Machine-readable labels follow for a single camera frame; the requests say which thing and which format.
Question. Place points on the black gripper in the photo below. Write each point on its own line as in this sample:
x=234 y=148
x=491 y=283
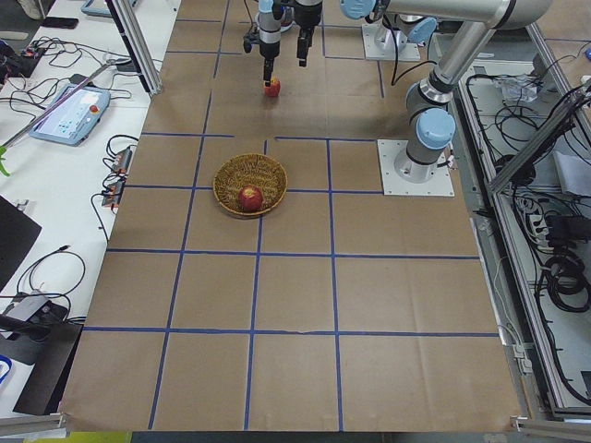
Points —
x=269 y=47
x=305 y=10

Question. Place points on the red yellow apple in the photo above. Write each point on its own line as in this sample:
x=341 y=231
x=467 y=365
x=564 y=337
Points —
x=272 y=89

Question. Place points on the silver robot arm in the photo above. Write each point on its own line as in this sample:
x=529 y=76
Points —
x=432 y=127
x=269 y=18

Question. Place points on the woven wicker basket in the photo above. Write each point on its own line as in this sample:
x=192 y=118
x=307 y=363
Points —
x=250 y=185

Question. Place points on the dark red basket apple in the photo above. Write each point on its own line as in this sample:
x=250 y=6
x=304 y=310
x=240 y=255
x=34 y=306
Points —
x=250 y=199

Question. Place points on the blue teach pendant tablet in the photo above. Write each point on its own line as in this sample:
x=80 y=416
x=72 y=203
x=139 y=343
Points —
x=71 y=122

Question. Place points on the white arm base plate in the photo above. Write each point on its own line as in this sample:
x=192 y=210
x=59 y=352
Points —
x=401 y=177
x=380 y=43

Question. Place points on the aluminium frame post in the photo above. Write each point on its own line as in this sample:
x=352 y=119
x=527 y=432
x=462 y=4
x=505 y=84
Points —
x=138 y=50

